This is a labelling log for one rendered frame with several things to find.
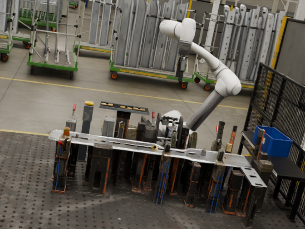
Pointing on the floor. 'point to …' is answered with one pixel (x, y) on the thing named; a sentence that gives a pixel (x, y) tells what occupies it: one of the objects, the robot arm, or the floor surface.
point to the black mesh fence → (277, 125)
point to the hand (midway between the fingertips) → (178, 77)
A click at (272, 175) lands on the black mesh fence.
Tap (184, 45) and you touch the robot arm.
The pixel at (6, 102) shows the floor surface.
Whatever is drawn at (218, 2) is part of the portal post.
